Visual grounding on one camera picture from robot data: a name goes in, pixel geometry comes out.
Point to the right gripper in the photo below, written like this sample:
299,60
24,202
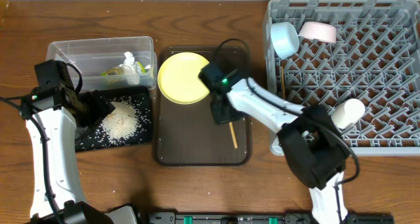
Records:
218,117

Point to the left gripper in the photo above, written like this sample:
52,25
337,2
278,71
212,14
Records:
101,106

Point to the yellow snack wrapper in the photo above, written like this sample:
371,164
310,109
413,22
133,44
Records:
118,70

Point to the yellow plate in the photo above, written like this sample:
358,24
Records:
178,78

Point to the white tissue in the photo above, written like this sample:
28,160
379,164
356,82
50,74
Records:
130,68

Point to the light blue bowl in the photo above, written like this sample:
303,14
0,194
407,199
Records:
284,39

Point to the white cup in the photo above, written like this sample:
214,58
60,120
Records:
348,113

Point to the pink white bowl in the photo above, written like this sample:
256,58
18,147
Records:
320,31

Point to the wooden chopstick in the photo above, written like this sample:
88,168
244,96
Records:
283,82
233,135

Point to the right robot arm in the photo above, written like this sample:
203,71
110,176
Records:
309,137

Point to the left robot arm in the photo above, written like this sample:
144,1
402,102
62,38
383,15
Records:
52,116

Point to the black waste tray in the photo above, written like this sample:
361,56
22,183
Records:
140,97

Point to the grey dishwasher rack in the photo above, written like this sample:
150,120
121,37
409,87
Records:
375,59

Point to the dark brown tray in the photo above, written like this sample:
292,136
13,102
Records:
187,135

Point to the clear plastic bin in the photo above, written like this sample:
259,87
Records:
93,56

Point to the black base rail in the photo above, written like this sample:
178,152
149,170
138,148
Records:
287,218

